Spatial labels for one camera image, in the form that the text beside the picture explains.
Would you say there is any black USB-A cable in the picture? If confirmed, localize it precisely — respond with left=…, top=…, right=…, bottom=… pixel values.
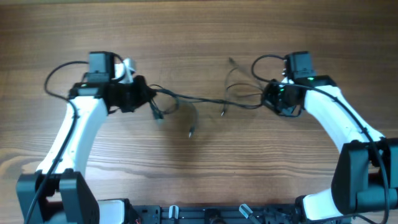
left=148, top=83, right=265, bottom=139

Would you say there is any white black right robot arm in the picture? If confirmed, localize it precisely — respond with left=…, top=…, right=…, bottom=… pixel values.
left=261, top=52, right=397, bottom=223

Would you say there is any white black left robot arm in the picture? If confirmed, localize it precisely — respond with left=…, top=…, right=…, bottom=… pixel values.
left=16, top=52, right=155, bottom=223

